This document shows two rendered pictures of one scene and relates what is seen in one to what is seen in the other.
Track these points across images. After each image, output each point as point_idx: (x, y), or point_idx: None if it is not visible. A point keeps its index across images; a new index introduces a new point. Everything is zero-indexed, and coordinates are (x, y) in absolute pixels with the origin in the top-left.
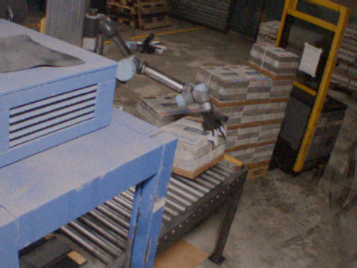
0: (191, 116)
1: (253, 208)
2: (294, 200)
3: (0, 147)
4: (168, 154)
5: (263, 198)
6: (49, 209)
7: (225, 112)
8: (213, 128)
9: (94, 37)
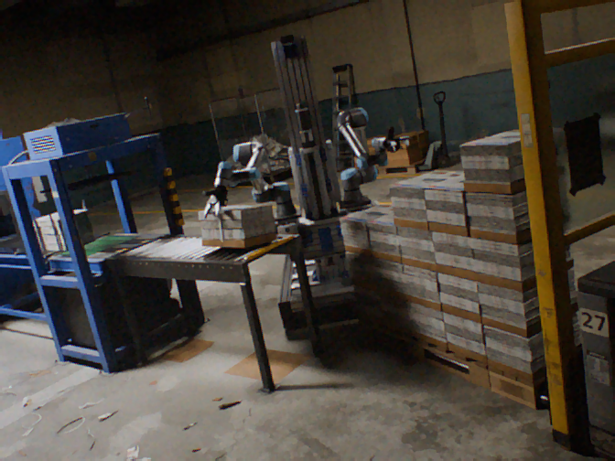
0: (368, 228)
1: (397, 404)
2: (455, 448)
3: (31, 152)
4: (47, 166)
5: (438, 412)
6: (13, 168)
7: (406, 236)
8: (209, 202)
9: (300, 130)
